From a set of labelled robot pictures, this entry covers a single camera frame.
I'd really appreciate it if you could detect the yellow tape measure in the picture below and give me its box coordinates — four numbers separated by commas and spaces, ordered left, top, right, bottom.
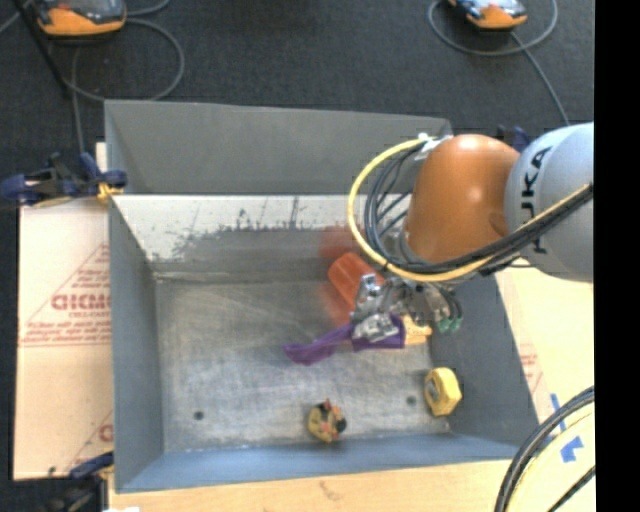
423, 366, 464, 418

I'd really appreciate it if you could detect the pale yellow small object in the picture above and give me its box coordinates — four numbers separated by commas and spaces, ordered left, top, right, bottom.
403, 320, 434, 347

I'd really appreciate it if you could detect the orange plastic cup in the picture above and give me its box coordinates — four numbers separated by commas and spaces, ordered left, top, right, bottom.
324, 251, 387, 325

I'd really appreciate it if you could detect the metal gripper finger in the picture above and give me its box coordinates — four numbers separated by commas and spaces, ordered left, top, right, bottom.
351, 272, 387, 322
351, 313, 401, 345

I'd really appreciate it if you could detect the grey metal bin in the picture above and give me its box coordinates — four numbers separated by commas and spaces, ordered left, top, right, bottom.
103, 99, 545, 495

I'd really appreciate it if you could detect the yellow toy figure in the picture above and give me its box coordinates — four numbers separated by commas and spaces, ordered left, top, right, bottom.
305, 397, 348, 445

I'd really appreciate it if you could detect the purple cloth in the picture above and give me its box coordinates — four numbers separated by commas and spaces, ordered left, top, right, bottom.
282, 312, 407, 367

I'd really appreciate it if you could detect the brown cardboard board red print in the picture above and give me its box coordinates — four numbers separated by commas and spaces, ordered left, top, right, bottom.
11, 141, 595, 482

